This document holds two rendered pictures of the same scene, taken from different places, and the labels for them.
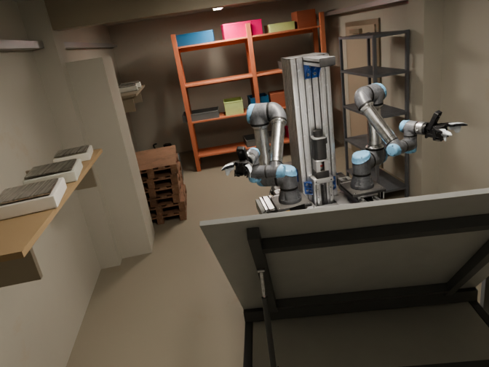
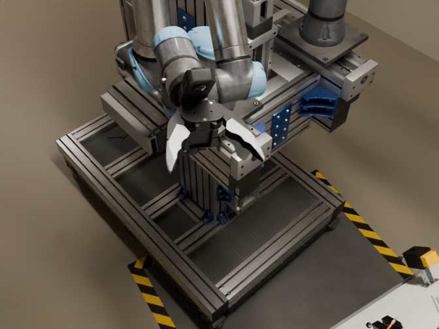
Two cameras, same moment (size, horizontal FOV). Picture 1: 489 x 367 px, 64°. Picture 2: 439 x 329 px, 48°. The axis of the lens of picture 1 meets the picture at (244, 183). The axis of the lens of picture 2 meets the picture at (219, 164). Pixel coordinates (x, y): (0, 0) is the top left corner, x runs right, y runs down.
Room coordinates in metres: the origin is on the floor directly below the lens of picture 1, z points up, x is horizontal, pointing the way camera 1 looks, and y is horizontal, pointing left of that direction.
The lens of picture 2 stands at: (1.48, 0.31, 2.17)
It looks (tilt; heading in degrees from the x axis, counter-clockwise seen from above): 51 degrees down; 324
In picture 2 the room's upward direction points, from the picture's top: straight up
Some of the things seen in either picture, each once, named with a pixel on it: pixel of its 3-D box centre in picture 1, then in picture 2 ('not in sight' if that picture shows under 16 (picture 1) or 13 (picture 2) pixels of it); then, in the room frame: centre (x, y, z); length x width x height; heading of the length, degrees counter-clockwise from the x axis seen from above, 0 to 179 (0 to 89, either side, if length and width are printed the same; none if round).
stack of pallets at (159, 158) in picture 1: (156, 183); not in sight; (5.40, 1.27, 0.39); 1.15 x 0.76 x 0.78; 6
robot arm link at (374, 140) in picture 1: (373, 126); not in sight; (2.47, -0.89, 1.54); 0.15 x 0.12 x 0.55; 122
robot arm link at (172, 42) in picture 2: (252, 156); (176, 57); (2.15, -0.06, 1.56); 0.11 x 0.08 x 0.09; 160
